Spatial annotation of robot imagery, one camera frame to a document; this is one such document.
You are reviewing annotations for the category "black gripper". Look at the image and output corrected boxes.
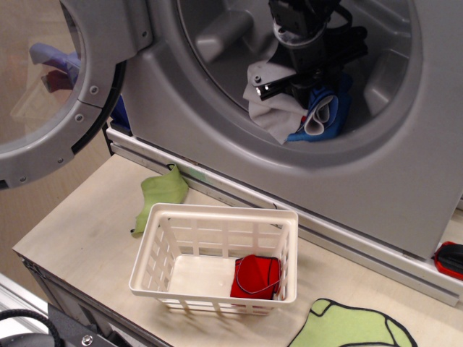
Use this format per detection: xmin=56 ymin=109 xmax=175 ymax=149
xmin=252 ymin=25 xmax=368 ymax=109

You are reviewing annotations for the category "blue and grey cloth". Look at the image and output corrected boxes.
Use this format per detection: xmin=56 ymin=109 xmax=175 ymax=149
xmin=243 ymin=61 xmax=353 ymax=144

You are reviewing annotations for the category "red cloth with dark trim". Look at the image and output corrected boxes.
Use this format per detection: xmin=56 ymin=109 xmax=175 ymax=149
xmin=230 ymin=254 xmax=281 ymax=300

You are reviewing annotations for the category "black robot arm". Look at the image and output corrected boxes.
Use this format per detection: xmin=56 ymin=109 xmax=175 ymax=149
xmin=251 ymin=1 xmax=368 ymax=108

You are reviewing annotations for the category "grey toy washing machine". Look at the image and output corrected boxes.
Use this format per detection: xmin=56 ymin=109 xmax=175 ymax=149
xmin=122 ymin=1 xmax=462 ymax=257

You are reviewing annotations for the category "white plastic laundry basket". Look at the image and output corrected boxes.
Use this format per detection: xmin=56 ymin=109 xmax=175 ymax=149
xmin=129 ymin=203 xmax=298 ymax=315

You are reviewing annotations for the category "grey round machine door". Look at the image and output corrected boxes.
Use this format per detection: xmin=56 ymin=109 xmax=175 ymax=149
xmin=1 ymin=1 xmax=153 ymax=189

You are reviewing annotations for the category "green cloth behind basket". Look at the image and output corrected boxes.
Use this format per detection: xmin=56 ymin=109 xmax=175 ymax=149
xmin=130 ymin=163 xmax=189 ymax=236

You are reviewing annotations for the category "red and black tool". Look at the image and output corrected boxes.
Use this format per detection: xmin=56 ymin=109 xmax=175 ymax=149
xmin=433 ymin=241 xmax=462 ymax=280

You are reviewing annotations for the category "green felt shirt cutout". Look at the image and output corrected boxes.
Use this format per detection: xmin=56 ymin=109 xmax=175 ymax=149
xmin=289 ymin=299 xmax=417 ymax=346

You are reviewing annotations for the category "blue plastic object behind door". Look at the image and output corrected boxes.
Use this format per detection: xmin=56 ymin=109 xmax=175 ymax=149
xmin=29 ymin=43 xmax=81 ymax=93

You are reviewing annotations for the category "aluminium profile rail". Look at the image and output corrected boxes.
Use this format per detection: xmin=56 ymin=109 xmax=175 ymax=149
xmin=106 ymin=128 xmax=462 ymax=306

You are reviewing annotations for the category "black metal bracket with bolt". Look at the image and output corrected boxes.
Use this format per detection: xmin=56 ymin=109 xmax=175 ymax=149
xmin=48 ymin=304 xmax=130 ymax=347

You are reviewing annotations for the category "black cable bottom left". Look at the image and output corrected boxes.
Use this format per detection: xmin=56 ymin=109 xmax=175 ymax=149
xmin=0 ymin=308 xmax=61 ymax=347

